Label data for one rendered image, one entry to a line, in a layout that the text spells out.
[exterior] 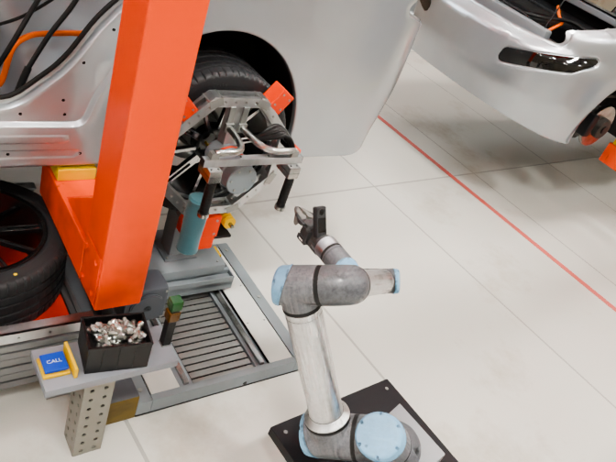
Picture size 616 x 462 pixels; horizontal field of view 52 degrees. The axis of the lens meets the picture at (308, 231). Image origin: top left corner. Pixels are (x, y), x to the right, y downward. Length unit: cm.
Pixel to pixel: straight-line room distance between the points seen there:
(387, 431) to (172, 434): 90
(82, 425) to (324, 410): 84
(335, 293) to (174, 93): 70
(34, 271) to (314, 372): 104
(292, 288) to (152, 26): 77
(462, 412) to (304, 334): 152
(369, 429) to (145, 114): 116
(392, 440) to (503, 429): 129
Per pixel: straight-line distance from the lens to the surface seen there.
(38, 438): 254
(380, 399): 259
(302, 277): 174
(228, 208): 268
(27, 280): 234
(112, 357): 209
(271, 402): 279
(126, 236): 203
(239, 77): 245
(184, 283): 292
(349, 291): 174
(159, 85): 176
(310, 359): 190
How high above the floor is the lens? 208
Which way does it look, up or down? 33 degrees down
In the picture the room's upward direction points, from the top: 22 degrees clockwise
